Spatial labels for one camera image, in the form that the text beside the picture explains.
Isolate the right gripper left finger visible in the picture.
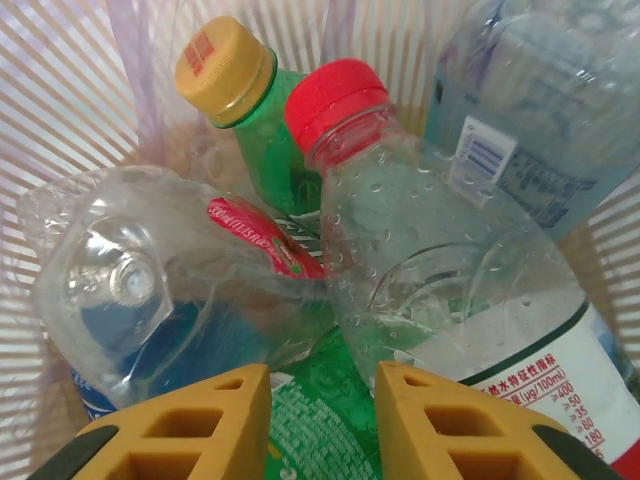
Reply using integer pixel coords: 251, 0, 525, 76
27, 363, 274, 480

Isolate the square bottle red flower label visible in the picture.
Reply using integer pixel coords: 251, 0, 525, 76
17, 164, 336, 426

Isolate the clear bottle red cap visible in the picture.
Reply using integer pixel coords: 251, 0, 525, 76
284, 57, 640, 480

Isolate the green plastic bottle yellow cap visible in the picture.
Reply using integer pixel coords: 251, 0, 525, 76
264, 324, 386, 480
173, 14, 331, 261

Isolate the long water bottle blue label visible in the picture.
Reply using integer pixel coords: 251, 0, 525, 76
422, 0, 640, 241

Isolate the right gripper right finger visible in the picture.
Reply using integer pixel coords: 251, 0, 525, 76
374, 362, 624, 480

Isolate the pink mesh waste basket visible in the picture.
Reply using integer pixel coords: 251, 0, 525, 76
0, 0, 640, 480

